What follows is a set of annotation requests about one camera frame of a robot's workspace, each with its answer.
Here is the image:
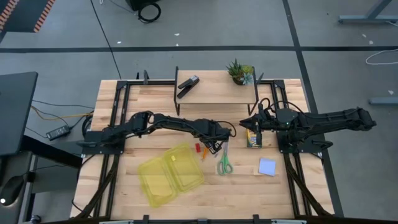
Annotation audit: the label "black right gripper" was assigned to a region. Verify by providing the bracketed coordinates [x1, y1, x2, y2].
[239, 104, 278, 147]

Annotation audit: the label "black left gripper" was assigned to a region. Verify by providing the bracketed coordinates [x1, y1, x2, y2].
[198, 119, 233, 156]

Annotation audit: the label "green-handled scissors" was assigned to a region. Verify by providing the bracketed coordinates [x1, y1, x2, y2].
[216, 141, 234, 176]

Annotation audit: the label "green yellow crayon box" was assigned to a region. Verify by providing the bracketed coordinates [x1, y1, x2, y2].
[246, 129, 263, 149]

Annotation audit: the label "pale blue sticky note pad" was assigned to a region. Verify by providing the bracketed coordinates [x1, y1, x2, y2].
[258, 157, 277, 177]

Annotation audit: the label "yellow translucent plastic case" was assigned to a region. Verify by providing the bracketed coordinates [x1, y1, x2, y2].
[137, 142, 205, 208]

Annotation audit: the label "wooden shelf with black legs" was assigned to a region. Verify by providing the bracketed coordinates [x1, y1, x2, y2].
[173, 65, 261, 116]

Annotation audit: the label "potted succulent plant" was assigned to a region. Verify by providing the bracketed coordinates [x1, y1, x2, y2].
[226, 58, 255, 86]

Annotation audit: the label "black stapler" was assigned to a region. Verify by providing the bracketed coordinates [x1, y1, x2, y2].
[176, 74, 200, 100]

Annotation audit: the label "grey desk foot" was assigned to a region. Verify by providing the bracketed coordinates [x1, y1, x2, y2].
[369, 96, 398, 105]

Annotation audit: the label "grey desk leg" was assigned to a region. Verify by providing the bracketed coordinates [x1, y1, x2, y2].
[338, 0, 398, 25]

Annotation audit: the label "black power adapter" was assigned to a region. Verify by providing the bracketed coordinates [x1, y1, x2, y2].
[45, 124, 72, 141]

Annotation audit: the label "black computer mouse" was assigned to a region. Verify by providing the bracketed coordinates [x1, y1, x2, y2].
[0, 175, 25, 206]

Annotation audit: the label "black mat with orange stripes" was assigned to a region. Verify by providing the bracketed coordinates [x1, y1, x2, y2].
[0, 0, 57, 34]

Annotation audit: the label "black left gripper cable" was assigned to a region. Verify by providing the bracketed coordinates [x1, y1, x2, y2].
[217, 120, 238, 138]

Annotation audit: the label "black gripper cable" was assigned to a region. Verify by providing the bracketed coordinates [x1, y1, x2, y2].
[259, 97, 308, 116]
[217, 120, 238, 138]

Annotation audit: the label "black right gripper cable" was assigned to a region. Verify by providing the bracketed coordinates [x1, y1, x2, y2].
[259, 97, 308, 116]

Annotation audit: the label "white cable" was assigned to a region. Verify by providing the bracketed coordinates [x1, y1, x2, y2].
[365, 48, 398, 65]

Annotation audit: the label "yellow cable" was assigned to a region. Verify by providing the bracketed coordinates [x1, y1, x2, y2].
[30, 105, 94, 121]

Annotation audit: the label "coiled black cable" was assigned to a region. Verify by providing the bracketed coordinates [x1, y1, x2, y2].
[137, 2, 162, 24]

